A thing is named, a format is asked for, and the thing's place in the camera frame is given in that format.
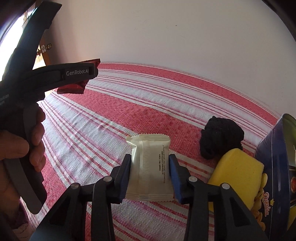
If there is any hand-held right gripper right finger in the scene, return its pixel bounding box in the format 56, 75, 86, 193
168, 154, 270, 241

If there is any person's left forearm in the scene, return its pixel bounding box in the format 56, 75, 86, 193
9, 200, 31, 234

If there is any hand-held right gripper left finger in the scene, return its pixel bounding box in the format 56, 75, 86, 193
30, 154, 132, 241

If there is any person's left hand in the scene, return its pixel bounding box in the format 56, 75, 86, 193
0, 107, 46, 202

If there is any white snack packet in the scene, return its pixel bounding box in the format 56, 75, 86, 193
126, 134, 174, 202

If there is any bright window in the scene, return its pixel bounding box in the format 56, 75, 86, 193
0, 13, 31, 50

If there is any large yellow sponge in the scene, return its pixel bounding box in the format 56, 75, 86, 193
206, 148, 265, 213

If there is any wooden door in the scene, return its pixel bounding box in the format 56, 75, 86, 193
32, 39, 56, 70

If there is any blue round tin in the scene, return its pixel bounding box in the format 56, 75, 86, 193
251, 113, 296, 241

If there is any black cloth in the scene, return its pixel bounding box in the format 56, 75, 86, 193
200, 117, 245, 160

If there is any red striped tablecloth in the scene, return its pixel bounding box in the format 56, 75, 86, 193
17, 62, 282, 241

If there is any red brown snack packet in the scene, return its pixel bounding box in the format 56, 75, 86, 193
56, 58, 101, 94

